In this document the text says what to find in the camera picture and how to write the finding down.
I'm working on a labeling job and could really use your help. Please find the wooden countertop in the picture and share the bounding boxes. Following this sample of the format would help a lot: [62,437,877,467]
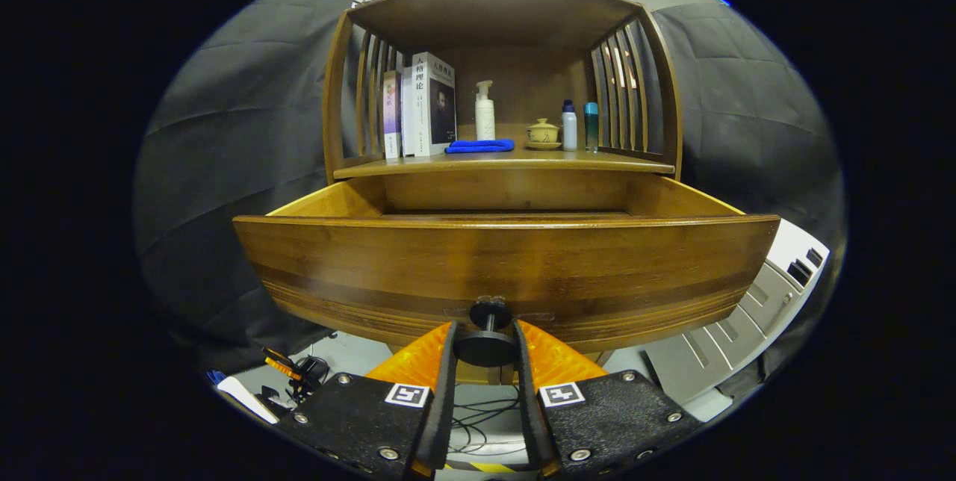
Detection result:
[334,122,675,179]

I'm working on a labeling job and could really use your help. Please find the thin white book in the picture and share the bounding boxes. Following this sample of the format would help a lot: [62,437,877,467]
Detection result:
[401,66,416,158]

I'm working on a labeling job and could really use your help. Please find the lidded ceramic tea cup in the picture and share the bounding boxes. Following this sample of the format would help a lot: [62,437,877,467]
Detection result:
[525,118,562,151]

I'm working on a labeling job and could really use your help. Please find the wooden cabinet with slatted sides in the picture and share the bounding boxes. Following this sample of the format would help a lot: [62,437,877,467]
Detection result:
[323,0,682,386]

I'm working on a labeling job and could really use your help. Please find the white drawer unit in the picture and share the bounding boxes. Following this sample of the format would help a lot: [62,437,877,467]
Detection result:
[644,218,830,422]

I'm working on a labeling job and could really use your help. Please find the white pump bottle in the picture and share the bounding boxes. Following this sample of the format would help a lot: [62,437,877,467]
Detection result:
[475,80,496,141]

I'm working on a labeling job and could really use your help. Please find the black floor cables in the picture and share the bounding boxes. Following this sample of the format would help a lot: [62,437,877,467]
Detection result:
[448,385,524,456]

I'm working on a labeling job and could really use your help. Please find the black and orange tool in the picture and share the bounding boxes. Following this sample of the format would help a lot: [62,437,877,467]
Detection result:
[261,347,329,403]

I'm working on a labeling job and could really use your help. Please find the white book with portrait cover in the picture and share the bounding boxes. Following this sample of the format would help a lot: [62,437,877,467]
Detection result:
[412,52,457,158]

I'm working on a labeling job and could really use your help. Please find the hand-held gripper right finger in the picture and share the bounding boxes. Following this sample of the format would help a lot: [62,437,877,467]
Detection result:
[512,319,707,480]

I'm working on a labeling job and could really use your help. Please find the wooden drawer with black knob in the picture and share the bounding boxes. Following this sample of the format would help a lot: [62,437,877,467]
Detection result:
[233,170,781,370]

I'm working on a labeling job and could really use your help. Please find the white flat object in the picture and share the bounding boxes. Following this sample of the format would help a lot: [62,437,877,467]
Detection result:
[217,375,279,424]

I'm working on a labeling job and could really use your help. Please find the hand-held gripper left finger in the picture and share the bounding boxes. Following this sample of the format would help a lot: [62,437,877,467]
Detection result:
[273,320,460,481]

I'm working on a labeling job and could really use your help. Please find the purple book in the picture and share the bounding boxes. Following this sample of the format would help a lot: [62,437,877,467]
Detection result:
[382,70,404,160]

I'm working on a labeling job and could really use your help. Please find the blue folded cloth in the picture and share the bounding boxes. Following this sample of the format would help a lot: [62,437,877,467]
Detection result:
[445,138,515,154]

